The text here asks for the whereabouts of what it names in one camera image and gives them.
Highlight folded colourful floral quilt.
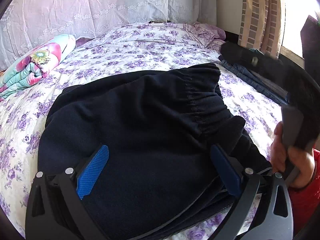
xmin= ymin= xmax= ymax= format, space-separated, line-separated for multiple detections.
xmin=1 ymin=34 xmax=76 ymax=101

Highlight folded dark jeans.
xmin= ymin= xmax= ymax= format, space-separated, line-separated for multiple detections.
xmin=219 ymin=56 xmax=287 ymax=106

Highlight purple floral bedspread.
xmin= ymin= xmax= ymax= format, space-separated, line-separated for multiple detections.
xmin=1 ymin=23 xmax=281 ymax=238

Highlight checked beige curtain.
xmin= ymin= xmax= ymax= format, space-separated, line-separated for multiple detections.
xmin=238 ymin=0 xmax=285 ymax=58

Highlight purple floral pillow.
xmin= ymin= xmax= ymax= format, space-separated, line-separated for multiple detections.
xmin=186 ymin=22 xmax=226 ymax=48

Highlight person's right hand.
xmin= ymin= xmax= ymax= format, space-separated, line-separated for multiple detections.
xmin=270 ymin=122 xmax=316 ymax=189

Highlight white lace covered bedding pile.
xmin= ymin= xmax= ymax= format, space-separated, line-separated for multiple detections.
xmin=1 ymin=0 xmax=216 ymax=70

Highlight navy blue pants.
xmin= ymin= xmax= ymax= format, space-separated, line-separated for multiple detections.
xmin=37 ymin=63 xmax=271 ymax=239

